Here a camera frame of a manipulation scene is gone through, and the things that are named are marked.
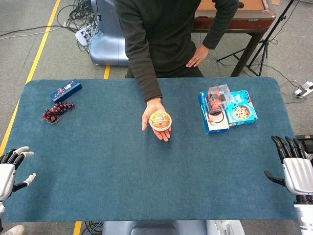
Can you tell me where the blue-grey machine base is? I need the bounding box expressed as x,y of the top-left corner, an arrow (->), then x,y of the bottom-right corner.
89,0 -> 130,66

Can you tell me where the white power strip with plugs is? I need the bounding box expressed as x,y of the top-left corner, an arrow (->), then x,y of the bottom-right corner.
75,23 -> 98,47

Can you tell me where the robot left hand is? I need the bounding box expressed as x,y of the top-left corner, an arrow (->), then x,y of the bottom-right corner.
0,146 -> 37,202

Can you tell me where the black device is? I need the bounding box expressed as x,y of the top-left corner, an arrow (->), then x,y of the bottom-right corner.
295,134 -> 313,154

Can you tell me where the light blue cookie box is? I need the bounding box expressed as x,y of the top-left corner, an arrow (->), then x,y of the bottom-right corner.
224,90 -> 258,127

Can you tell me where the clear plastic box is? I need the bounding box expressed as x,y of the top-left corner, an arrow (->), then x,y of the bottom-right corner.
206,84 -> 233,116

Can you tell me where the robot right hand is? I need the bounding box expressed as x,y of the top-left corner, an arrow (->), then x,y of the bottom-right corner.
264,136 -> 313,196

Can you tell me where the light grey shoe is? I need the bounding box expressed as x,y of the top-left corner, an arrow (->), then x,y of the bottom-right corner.
1,224 -> 25,235

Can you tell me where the dark blue printed box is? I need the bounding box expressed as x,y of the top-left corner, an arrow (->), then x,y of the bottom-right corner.
49,78 -> 83,103

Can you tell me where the black tripod stand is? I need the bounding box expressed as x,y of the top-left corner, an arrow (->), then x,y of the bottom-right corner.
216,0 -> 295,77

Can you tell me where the bunch of red grapes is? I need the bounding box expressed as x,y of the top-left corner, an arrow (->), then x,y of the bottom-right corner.
42,101 -> 75,124

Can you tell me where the grey robot torso base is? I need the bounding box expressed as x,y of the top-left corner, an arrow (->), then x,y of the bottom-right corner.
101,219 -> 245,235

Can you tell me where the person's right forearm dark sleeve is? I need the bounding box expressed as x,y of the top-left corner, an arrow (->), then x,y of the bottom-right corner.
125,41 -> 163,103

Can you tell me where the person's left forearm dark sleeve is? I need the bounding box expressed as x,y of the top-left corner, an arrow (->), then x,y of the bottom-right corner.
202,12 -> 240,50

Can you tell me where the orange plastic fruit cup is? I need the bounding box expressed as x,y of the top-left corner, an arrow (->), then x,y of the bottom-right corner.
149,110 -> 172,132

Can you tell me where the person's right hand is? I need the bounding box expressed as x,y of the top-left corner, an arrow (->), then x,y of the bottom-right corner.
141,97 -> 172,142

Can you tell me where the bundle of black cables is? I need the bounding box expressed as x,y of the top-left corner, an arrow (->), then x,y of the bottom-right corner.
56,0 -> 102,53

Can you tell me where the person's left hand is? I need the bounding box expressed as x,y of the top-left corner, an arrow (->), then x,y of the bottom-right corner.
186,45 -> 210,69

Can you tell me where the person's torso dark sweater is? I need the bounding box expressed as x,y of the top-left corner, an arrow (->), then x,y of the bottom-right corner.
114,0 -> 240,78

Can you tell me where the blue table cloth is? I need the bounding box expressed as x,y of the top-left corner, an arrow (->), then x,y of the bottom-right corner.
1,77 -> 310,223

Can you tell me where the blue biscuit box pink print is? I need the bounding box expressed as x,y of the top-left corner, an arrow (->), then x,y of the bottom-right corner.
198,91 -> 230,135

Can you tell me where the brown wooden table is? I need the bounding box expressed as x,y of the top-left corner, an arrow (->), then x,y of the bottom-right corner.
192,0 -> 277,77

